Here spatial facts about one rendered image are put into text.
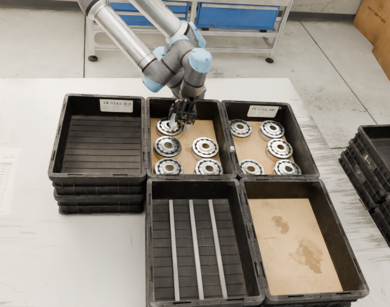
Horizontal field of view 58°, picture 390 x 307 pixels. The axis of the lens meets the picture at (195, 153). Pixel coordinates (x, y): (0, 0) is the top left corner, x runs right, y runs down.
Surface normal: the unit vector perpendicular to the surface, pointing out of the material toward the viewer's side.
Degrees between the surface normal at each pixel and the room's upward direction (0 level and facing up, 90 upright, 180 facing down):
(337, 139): 0
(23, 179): 0
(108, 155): 0
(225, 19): 90
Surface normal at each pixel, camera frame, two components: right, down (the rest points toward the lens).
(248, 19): 0.19, 0.75
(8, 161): 0.14, -0.66
